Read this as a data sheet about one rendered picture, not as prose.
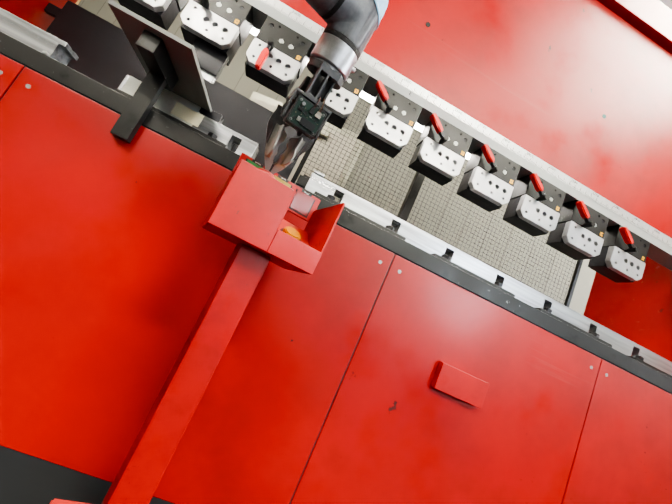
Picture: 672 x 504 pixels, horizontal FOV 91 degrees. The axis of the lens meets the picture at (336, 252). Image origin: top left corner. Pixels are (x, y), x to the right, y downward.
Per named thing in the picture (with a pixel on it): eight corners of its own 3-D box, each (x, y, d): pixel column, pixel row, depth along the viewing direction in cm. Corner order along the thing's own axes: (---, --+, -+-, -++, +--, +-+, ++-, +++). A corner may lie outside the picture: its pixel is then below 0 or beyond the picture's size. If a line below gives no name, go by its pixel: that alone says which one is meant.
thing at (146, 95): (89, 111, 66) (144, 28, 70) (119, 142, 80) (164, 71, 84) (108, 121, 67) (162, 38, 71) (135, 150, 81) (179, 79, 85)
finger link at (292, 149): (269, 176, 60) (295, 130, 58) (267, 172, 65) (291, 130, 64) (285, 185, 61) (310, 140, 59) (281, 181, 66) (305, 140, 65)
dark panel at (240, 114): (6, 84, 131) (68, -1, 138) (9, 87, 133) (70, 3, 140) (269, 214, 148) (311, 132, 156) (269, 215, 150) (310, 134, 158)
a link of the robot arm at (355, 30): (343, -30, 57) (375, 9, 62) (311, 30, 59) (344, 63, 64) (368, -41, 51) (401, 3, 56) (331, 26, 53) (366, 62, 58)
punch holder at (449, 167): (418, 156, 106) (436, 114, 108) (406, 166, 114) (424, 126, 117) (457, 178, 108) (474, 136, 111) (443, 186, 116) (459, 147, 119)
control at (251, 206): (207, 222, 53) (258, 128, 56) (201, 227, 67) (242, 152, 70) (312, 275, 60) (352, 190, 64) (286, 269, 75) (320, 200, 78)
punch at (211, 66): (180, 64, 96) (196, 38, 97) (181, 68, 98) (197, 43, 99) (212, 81, 97) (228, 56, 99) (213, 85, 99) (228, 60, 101)
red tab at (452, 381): (434, 388, 86) (443, 362, 87) (430, 385, 88) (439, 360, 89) (481, 409, 88) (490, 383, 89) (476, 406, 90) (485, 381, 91)
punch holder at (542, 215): (519, 213, 112) (533, 172, 115) (501, 218, 120) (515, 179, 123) (554, 233, 114) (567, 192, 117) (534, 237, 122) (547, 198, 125)
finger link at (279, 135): (254, 167, 58) (280, 120, 57) (253, 164, 64) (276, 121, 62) (270, 176, 60) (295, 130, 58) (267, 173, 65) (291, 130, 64)
